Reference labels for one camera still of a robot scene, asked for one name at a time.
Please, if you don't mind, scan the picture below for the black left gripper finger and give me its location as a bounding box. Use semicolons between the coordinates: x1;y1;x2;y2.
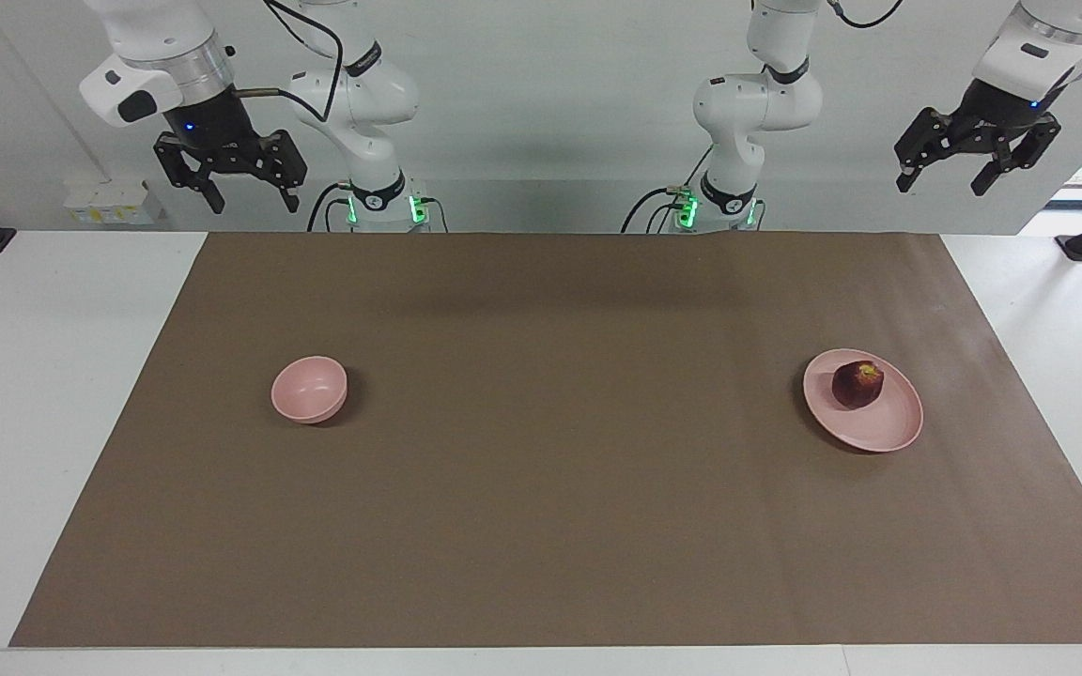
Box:
894;107;952;194
970;114;1062;197

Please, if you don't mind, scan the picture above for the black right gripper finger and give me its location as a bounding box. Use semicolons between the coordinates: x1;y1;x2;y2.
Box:
258;129;308;214
153;131;226;216

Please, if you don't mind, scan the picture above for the dark red apple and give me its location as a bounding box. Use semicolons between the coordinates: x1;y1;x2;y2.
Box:
831;361;885;409

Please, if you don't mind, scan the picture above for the pink bowl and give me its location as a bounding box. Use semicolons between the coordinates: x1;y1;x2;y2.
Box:
270;356;349;425

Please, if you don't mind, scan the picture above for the pink plate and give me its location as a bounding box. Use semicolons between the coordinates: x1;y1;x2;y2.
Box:
803;348;924;453

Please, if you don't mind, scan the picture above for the white power strip box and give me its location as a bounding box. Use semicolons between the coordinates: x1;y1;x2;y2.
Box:
64;178;166;226

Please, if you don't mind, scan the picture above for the brown paper table mat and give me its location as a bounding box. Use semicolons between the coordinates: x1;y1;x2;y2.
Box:
8;232;1082;649

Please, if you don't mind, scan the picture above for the black base cable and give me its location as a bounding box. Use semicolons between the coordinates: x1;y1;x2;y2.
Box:
306;181;354;233
621;186;692;234

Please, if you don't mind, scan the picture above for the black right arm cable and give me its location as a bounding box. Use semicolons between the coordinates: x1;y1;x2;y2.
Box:
234;0;347;123

